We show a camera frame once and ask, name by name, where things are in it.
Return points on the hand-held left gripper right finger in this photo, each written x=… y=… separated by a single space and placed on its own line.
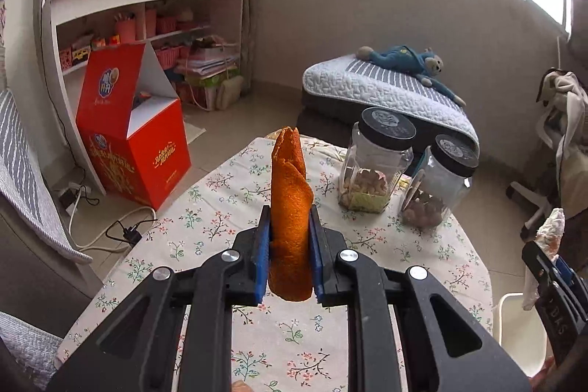
x=318 y=263

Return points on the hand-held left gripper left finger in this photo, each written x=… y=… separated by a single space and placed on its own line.
x=262 y=263

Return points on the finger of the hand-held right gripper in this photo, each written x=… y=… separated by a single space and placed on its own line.
x=564 y=275
x=551 y=304

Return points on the white printed tissue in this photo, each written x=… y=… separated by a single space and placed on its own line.
x=549 y=231

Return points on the orange sock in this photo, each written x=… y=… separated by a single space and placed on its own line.
x=289 y=199

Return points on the person's left hand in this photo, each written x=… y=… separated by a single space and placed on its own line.
x=240 y=387

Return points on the white bin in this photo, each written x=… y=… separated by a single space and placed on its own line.
x=519 y=332

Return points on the office chair base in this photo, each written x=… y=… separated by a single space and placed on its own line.
x=533 y=203

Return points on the clear jar with green contents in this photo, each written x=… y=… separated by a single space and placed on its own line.
x=374 y=171

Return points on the clear jar with brown balls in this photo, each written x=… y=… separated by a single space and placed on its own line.
x=436 y=190

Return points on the clothes on office chair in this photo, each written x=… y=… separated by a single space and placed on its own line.
x=569 y=135

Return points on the cream bag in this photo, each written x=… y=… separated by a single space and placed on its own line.
x=231 y=91

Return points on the grey quilted mattress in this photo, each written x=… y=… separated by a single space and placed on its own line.
x=381 y=93

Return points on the red cardboard box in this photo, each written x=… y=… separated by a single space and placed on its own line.
x=119 y=130

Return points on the white power strip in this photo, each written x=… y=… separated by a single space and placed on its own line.
x=73 y=197

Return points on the stack of papers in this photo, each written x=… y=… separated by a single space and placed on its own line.
x=206 y=61

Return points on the blue monkey plush toy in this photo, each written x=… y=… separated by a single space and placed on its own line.
x=404 y=61

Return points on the pink basket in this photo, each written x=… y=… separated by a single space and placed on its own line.
x=166 y=56

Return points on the grey striped cushion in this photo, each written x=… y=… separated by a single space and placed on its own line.
x=27 y=190

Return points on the grey quilted blanket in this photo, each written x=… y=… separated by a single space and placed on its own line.
x=23 y=341

